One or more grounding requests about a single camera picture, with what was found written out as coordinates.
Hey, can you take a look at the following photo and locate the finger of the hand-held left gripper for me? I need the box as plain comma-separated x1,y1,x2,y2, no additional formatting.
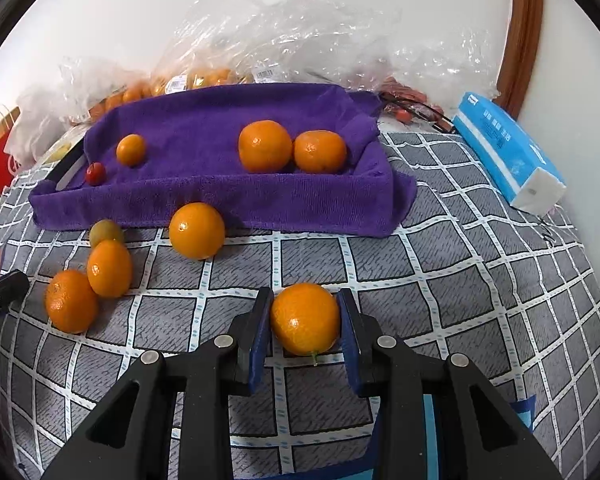
0,270,31,321

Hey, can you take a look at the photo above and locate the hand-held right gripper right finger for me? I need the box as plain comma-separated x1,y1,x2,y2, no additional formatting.
336,288,563,480

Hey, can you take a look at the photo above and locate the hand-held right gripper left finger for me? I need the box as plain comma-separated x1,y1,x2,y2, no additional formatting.
40,286,276,480

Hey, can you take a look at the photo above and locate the yellow-green round fruit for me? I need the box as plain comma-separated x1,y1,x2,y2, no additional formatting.
89,219,126,248

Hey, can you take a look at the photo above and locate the black tray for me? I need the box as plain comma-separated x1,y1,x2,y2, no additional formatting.
52,137,88,191

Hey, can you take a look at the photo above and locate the small mandarin orange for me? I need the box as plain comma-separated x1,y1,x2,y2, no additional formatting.
116,134,147,167

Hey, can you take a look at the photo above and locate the purple towel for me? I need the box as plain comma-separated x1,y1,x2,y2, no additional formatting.
28,82,418,238

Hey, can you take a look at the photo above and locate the grey checked blanket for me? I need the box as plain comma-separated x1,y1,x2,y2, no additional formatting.
0,130,600,480

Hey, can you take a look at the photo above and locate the grey-white plastic bag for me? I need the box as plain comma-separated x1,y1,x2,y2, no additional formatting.
5,85,81,161

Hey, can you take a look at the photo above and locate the clear bag of oranges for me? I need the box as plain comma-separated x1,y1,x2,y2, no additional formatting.
60,55,156,123

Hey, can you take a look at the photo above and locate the blue tissue pack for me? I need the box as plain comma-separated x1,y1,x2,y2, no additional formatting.
451,91,567,211

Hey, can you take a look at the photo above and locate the bag of red cherry tomatoes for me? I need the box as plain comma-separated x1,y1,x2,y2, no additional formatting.
377,77,431,123

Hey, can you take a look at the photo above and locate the labelled pack of small oranges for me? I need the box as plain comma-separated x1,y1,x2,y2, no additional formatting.
152,67,253,96

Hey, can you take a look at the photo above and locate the crumpled clear plastic bag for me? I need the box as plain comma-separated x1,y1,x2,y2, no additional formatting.
155,0,501,111

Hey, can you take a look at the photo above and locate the brown wooden door frame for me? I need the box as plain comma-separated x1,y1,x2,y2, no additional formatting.
495,0,545,118

